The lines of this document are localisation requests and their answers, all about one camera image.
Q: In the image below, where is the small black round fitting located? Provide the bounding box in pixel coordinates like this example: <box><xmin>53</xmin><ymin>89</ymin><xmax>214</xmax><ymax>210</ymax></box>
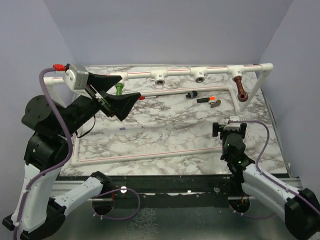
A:
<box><xmin>185</xmin><ymin>90</ymin><xmax>198</xmax><ymax>99</ymax></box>

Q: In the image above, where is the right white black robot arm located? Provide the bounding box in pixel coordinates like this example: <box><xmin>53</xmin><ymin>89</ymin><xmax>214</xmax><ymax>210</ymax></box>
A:
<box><xmin>212</xmin><ymin>116</ymin><xmax>320</xmax><ymax>240</ymax></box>

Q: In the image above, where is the black orange tool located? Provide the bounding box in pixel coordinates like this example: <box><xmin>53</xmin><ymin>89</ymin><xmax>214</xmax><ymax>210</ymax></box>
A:
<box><xmin>196</xmin><ymin>96</ymin><xmax>216</xmax><ymax>103</ymax></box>

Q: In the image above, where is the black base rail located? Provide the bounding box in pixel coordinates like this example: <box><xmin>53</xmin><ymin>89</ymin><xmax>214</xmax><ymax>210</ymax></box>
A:
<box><xmin>90</xmin><ymin>174</ymin><xmax>245</xmax><ymax>209</ymax></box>

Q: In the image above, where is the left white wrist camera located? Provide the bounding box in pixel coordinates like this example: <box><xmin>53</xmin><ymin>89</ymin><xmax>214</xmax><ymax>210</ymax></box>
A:
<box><xmin>53</xmin><ymin>63</ymin><xmax>91</xmax><ymax>99</ymax></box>

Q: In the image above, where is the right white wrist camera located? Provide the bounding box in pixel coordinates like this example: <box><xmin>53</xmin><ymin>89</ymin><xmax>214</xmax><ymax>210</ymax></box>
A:
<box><xmin>223</xmin><ymin>115</ymin><xmax>241</xmax><ymax>131</ymax></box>

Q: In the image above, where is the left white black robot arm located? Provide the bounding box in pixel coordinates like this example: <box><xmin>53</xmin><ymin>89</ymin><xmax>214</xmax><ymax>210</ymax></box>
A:
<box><xmin>2</xmin><ymin>69</ymin><xmax>141</xmax><ymax>240</ymax></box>

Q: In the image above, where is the brown plastic faucet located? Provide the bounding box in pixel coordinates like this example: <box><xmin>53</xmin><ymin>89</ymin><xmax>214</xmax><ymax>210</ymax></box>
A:
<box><xmin>233</xmin><ymin>76</ymin><xmax>249</xmax><ymax>102</ymax></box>

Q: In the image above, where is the purple capped white marker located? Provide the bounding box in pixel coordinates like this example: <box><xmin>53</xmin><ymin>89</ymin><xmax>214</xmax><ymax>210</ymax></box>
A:
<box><xmin>119</xmin><ymin>125</ymin><xmax>144</xmax><ymax>131</ymax></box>

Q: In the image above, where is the green plastic faucet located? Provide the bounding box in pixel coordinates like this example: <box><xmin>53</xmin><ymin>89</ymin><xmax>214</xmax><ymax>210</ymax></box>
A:
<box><xmin>115</xmin><ymin>82</ymin><xmax>124</xmax><ymax>96</ymax></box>

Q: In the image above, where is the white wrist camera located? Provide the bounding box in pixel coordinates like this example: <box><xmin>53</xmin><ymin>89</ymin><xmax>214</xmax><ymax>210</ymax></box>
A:
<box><xmin>223</xmin><ymin>115</ymin><xmax>241</xmax><ymax>131</ymax></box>
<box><xmin>53</xmin><ymin>63</ymin><xmax>91</xmax><ymax>99</ymax></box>

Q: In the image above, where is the white PVC pipe frame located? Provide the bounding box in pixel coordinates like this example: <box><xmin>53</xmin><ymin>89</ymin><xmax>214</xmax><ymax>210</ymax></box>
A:
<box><xmin>43</xmin><ymin>63</ymin><xmax>274</xmax><ymax>167</ymax></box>

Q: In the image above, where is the red capped white marker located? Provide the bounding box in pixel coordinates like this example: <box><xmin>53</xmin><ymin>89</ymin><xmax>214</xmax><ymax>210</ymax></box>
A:
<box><xmin>139</xmin><ymin>95</ymin><xmax>158</xmax><ymax>100</ymax></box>

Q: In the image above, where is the grey metal bracket piece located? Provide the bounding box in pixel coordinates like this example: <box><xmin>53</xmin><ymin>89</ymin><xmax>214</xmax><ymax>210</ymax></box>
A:
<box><xmin>209</xmin><ymin>99</ymin><xmax>221</xmax><ymax>108</ymax></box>

